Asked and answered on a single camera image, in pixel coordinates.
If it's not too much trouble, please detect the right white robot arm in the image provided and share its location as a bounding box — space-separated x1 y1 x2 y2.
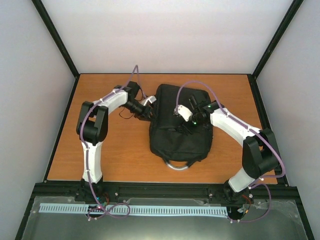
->
174 95 284 203

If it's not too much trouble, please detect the light blue cable duct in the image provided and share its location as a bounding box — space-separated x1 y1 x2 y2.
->
38 203 228 218

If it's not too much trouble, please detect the black student backpack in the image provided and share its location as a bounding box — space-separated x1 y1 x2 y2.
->
149 84 213 171

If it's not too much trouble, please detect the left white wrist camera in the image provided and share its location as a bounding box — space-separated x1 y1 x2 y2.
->
140 95 157 106

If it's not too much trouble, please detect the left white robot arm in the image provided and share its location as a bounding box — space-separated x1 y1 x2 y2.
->
76 81 157 202

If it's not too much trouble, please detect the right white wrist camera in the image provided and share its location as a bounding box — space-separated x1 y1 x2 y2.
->
174 104 193 122

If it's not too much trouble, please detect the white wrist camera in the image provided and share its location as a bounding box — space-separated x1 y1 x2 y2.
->
174 104 193 122
140 95 157 106

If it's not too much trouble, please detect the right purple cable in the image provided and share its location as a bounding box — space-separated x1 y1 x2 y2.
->
173 80 287 224

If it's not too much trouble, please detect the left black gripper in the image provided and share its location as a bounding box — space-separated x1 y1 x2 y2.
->
123 100 159 123

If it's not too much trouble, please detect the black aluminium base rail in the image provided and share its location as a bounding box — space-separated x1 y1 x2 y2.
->
31 181 301 205

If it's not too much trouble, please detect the purple cable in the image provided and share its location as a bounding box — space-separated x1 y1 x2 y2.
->
78 64 148 221
173 80 287 224

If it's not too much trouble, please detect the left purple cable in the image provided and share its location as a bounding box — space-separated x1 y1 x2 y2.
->
78 64 148 221

